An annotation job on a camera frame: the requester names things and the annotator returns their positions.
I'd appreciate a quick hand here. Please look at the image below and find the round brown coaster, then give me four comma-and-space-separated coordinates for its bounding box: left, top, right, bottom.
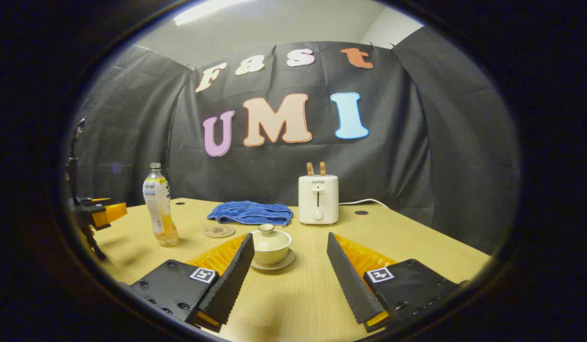
204, 225, 236, 238

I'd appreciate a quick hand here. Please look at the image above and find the cream ceramic teacup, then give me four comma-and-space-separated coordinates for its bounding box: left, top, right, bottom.
251, 233, 293, 266

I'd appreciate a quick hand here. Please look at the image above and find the cream ceramic saucer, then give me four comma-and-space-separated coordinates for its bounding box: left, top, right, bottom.
250, 249, 296, 271

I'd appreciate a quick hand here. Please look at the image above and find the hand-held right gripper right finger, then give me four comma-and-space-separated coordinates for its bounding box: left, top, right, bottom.
327, 232, 467, 333

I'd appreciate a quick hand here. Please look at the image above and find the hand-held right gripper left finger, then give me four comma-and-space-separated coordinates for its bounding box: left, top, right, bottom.
130, 233, 255, 333

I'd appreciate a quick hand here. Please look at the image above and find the white toaster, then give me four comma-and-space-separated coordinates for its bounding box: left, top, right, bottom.
298, 175, 340, 225

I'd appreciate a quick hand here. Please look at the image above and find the white toaster cable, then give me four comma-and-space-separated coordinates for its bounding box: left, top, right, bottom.
339, 199, 390, 209

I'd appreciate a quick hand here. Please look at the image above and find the black backdrop cloth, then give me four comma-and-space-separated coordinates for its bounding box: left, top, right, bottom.
70, 26, 520, 255

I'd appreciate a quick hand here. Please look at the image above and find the blue towel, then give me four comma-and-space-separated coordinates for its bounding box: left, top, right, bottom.
207, 200, 294, 227

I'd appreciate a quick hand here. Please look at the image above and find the clear plastic water bottle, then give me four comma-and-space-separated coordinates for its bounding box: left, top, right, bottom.
142, 162, 180, 247

